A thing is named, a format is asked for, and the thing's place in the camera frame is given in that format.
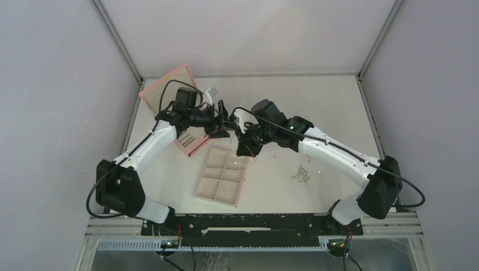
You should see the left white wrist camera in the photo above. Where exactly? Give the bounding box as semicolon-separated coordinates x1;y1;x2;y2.
202;87;218;107

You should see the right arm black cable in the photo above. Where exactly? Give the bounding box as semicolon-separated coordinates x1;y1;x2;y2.
230;106;426;209

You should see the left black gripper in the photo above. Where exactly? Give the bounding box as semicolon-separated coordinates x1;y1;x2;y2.
187;101;238;139

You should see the silver hoop necklace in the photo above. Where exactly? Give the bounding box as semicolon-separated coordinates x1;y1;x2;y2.
229;132;263;167

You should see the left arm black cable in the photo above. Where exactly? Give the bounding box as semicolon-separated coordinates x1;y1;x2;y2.
86;79;204;220

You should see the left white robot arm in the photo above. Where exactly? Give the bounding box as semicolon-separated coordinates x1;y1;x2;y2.
87;88;229;235

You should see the white slotted cable duct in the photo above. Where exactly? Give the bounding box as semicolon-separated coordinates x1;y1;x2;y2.
96;239;338;252

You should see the black mounting base plate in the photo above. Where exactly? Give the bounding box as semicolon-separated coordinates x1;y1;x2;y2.
141;213;363;248

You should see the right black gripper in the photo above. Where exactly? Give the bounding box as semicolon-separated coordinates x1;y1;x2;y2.
234;121;275;159

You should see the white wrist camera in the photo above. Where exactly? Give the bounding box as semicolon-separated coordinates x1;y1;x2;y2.
202;87;218;107
233;111;254;134

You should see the beige six-compartment tray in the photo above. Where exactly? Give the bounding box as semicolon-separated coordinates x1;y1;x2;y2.
195;147;249;208

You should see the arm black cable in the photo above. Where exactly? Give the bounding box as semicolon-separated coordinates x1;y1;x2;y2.
86;79;204;220
230;106;426;209

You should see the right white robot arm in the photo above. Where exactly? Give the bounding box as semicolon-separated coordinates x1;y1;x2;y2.
229;99;403;235

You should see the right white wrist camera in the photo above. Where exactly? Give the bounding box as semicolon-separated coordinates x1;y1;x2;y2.
233;111;254;134

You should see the silver chain pile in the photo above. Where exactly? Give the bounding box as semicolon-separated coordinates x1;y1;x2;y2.
290;164;312;184

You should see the pink jewelry box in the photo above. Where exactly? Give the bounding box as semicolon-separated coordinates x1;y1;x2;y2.
139;64;209;158

